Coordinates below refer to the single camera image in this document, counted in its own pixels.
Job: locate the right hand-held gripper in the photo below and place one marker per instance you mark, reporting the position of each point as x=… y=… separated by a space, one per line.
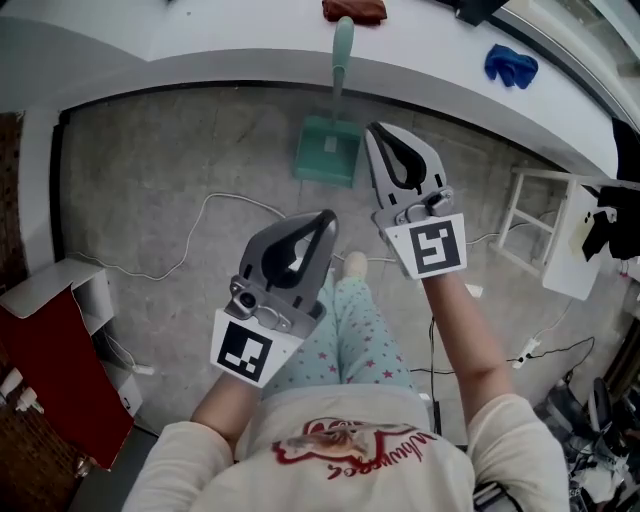
x=435 y=245

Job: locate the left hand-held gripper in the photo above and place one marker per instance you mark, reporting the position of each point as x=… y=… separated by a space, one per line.
x=280 y=332

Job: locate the green plastic dustpan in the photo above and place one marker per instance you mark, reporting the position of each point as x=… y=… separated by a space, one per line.
x=327 y=150

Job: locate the person's left forearm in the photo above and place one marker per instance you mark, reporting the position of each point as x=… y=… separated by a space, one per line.
x=225 y=405

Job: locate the person's right forearm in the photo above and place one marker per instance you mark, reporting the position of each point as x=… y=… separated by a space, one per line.
x=465 y=340

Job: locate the cream slipper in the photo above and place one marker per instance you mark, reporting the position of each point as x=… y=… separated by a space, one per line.
x=355 y=264

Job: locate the light blue star pyjama trousers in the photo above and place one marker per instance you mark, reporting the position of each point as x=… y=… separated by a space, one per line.
x=355 y=340

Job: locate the white wooden stool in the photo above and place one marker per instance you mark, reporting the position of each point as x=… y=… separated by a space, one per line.
x=537 y=175

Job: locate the blue cloth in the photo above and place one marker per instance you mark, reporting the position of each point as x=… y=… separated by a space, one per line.
x=510 y=65

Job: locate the brown cloth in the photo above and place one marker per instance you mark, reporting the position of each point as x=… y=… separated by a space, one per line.
x=352 y=9

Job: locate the white board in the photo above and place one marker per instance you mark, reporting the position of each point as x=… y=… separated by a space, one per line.
x=567 y=260

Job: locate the small white power strip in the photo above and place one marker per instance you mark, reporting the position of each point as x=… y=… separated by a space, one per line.
x=142 y=370

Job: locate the black garment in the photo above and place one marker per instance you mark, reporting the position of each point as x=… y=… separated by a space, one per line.
x=622 y=215

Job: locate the cream printed sweatshirt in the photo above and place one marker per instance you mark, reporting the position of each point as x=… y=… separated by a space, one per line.
x=350 y=475

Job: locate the white cabinet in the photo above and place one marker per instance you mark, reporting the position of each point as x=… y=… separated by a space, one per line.
x=50 y=280

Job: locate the black office chair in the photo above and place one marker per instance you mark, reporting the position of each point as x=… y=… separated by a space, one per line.
x=600 y=410

